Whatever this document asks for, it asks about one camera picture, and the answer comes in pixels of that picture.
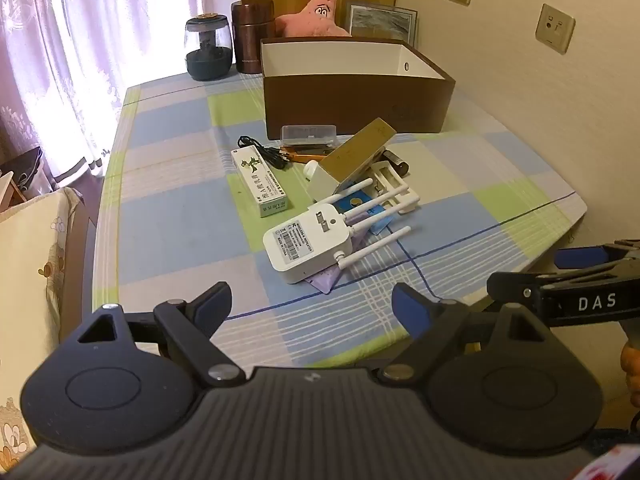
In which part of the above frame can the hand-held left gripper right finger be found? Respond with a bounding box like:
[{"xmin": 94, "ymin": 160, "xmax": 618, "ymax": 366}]
[{"xmin": 377, "ymin": 282, "xmax": 551, "ymax": 385}]

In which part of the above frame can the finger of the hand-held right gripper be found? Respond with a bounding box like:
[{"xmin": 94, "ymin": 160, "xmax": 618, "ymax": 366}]
[
  {"xmin": 486, "ymin": 270, "xmax": 549, "ymax": 307},
  {"xmin": 554, "ymin": 240, "xmax": 640, "ymax": 272}
]

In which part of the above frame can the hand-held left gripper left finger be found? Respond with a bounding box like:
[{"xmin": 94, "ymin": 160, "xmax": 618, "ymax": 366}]
[{"xmin": 75, "ymin": 281, "xmax": 247, "ymax": 388}]

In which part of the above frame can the purple tube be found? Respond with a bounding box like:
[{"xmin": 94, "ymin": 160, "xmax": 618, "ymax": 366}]
[{"xmin": 305, "ymin": 265, "xmax": 344, "ymax": 294}]

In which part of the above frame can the black cable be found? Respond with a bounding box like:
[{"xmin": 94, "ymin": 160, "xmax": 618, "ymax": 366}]
[{"xmin": 236, "ymin": 135, "xmax": 291, "ymax": 171}]

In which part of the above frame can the orange utility knife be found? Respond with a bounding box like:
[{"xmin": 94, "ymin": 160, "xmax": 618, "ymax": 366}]
[{"xmin": 280, "ymin": 144, "xmax": 334, "ymax": 164}]

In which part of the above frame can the clear plastic case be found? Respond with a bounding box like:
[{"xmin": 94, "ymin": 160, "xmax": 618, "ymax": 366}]
[{"xmin": 281, "ymin": 123, "xmax": 337, "ymax": 147}]

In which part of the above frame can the brown cardboard box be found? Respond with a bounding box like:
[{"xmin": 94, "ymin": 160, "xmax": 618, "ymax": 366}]
[{"xmin": 260, "ymin": 37, "xmax": 456, "ymax": 141}]

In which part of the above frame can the person's right hand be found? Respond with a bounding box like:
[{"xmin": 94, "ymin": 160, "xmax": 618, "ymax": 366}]
[{"xmin": 620, "ymin": 339, "xmax": 640, "ymax": 409}]

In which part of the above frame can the white router with antennas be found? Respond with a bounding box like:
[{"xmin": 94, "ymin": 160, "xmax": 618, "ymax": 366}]
[{"xmin": 263, "ymin": 178, "xmax": 420, "ymax": 285}]

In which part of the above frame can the blue packet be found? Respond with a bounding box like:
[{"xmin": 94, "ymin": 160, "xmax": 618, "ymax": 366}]
[{"xmin": 332, "ymin": 190, "xmax": 394, "ymax": 234}]

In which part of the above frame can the white battery charger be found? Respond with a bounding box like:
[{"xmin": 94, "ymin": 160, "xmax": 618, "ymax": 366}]
[{"xmin": 369, "ymin": 159, "xmax": 412, "ymax": 197}]

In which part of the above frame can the green and white carton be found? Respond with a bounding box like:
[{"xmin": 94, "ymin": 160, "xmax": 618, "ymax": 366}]
[{"xmin": 231, "ymin": 147, "xmax": 292, "ymax": 219}]

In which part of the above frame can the dark cylindrical battery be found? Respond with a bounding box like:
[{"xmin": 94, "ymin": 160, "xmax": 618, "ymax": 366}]
[{"xmin": 382, "ymin": 150, "xmax": 411, "ymax": 176}]

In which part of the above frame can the gold and white box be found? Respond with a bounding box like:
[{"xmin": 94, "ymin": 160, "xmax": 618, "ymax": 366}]
[{"xmin": 306, "ymin": 117, "xmax": 397, "ymax": 204}]

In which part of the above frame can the cream cushioned chair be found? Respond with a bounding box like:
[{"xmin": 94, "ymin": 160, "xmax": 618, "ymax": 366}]
[{"xmin": 0, "ymin": 187, "xmax": 89, "ymax": 461}]

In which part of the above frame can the dark plastic drawer unit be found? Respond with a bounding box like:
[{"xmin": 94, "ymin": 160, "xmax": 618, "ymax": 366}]
[{"xmin": 0, "ymin": 147, "xmax": 52, "ymax": 196}]

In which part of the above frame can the white wooden stool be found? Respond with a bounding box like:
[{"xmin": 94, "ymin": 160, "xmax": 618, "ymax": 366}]
[{"xmin": 0, "ymin": 170, "xmax": 27, "ymax": 211}]

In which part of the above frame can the glass jar with dark base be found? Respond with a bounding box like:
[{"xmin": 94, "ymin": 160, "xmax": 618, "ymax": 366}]
[{"xmin": 184, "ymin": 12, "xmax": 235, "ymax": 82}]

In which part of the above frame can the copper metal canister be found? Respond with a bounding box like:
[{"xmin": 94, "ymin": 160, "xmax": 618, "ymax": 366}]
[{"xmin": 230, "ymin": 0, "xmax": 276, "ymax": 75}]

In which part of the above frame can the sheer pink curtain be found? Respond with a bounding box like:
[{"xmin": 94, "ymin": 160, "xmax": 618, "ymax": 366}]
[{"xmin": 0, "ymin": 0, "xmax": 222, "ymax": 196}]

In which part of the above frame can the pink starfish plush toy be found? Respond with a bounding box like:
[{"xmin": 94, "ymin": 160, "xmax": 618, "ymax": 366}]
[{"xmin": 276, "ymin": 0, "xmax": 353, "ymax": 39}]

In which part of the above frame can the beige wall switch panel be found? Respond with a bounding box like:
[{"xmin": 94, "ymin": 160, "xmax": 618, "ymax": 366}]
[{"xmin": 535, "ymin": 3, "xmax": 576, "ymax": 55}]

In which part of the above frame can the glass picture frame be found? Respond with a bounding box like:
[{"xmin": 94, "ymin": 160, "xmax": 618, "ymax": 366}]
[{"xmin": 345, "ymin": 1, "xmax": 419, "ymax": 47}]

